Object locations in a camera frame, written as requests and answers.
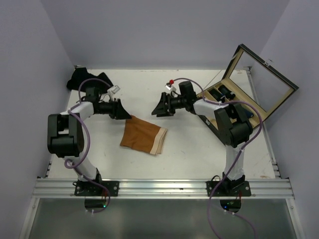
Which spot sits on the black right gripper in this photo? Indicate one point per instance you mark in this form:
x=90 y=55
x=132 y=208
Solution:
x=163 y=110

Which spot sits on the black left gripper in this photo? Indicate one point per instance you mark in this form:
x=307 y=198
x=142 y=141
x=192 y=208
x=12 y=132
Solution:
x=118 y=112

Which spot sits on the brown underwear cream waistband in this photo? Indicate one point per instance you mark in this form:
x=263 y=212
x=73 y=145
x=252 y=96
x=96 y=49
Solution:
x=143 y=136

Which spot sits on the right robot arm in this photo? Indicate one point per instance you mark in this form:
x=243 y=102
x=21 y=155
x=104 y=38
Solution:
x=233 y=125

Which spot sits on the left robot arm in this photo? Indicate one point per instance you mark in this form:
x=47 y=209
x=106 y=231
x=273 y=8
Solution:
x=68 y=136

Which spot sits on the black rolled underwear in box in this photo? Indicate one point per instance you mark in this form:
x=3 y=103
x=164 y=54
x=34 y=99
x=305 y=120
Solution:
x=222 y=93

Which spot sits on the navy rolled underwear in box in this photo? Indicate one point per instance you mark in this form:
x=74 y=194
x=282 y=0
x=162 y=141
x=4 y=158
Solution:
x=249 y=114

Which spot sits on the black beige compartment box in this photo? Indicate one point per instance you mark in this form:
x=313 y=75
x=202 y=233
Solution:
x=272 y=87

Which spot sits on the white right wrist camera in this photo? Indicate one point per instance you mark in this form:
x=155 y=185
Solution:
x=170 y=86

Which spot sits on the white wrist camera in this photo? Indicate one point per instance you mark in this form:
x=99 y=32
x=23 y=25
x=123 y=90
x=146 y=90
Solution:
x=170 y=86
x=113 y=90

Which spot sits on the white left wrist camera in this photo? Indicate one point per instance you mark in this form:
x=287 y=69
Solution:
x=113 y=90

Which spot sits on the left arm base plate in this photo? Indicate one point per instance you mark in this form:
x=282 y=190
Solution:
x=90 y=189

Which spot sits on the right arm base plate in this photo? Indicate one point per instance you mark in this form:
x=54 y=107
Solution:
x=225 y=190

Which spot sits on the aluminium table edge rail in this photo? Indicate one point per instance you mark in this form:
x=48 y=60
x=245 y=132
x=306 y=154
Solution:
x=264 y=127

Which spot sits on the aluminium front rail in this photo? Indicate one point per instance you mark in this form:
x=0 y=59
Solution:
x=165 y=189

